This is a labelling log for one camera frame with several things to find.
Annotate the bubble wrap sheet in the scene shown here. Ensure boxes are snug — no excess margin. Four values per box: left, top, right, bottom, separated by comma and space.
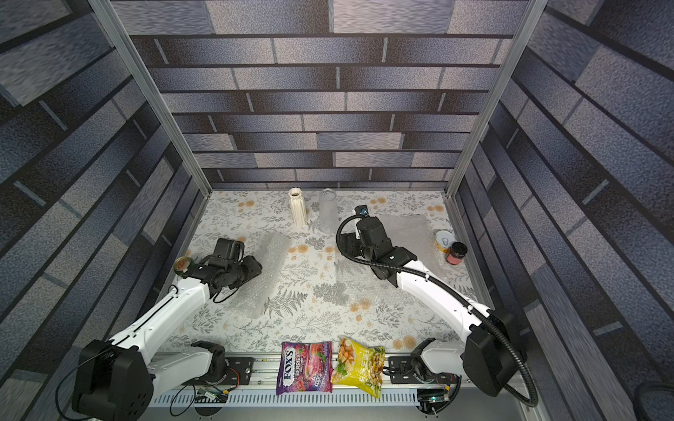
378, 214, 444, 274

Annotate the white ribbed vase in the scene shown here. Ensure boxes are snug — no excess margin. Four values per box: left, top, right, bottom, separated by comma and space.
289, 188, 309, 227

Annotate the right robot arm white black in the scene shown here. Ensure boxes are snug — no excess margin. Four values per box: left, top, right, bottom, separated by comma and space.
335, 207, 538, 407

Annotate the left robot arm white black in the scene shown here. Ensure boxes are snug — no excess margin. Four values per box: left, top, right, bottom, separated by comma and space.
70, 239, 263, 420

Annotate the small red jar black lid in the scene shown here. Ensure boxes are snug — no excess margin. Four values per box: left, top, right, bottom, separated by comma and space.
445, 241, 468, 266

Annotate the yellow snack bag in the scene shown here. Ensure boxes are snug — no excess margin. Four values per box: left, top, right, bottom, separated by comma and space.
331, 338, 386, 399

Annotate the purple Fox's candy bag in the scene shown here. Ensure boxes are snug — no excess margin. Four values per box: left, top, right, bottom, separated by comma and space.
276, 341, 333, 396

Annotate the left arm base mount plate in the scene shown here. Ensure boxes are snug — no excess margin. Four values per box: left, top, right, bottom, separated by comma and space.
184, 357, 255, 388

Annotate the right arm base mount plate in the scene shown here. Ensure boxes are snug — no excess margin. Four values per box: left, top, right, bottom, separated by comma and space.
383, 356, 461, 385

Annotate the black corrugated cable hose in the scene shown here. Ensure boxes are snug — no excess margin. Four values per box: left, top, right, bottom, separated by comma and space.
334, 212, 539, 409

